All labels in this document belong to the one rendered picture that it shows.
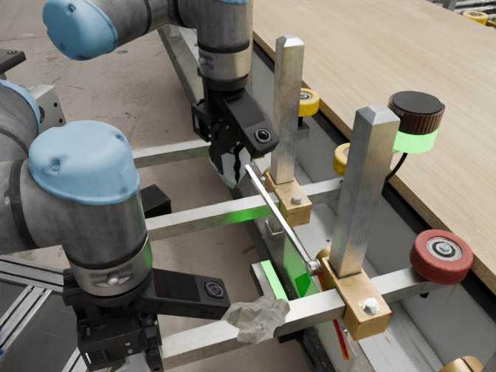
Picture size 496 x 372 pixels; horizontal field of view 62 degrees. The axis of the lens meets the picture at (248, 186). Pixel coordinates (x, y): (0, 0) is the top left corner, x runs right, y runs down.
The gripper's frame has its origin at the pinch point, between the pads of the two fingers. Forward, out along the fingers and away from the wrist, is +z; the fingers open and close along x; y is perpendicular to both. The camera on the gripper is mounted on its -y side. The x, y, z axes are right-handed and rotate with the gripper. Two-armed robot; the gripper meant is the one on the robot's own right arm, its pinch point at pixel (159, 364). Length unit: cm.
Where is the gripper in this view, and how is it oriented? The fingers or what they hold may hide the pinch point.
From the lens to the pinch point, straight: 60.3
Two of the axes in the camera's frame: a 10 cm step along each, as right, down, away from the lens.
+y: -9.5, 1.8, -2.5
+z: -0.2, 7.8, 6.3
